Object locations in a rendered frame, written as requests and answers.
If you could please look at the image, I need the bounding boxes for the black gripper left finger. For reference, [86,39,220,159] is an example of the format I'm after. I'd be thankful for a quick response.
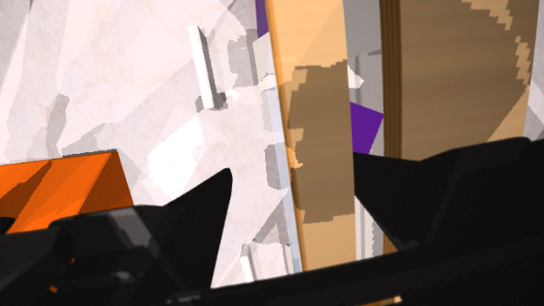
[48,167,233,292]

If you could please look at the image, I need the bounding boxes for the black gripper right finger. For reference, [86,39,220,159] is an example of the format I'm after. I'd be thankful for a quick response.
[353,137,530,251]

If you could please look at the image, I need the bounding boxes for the purple block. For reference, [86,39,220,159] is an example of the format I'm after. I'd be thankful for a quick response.
[350,102,383,154]

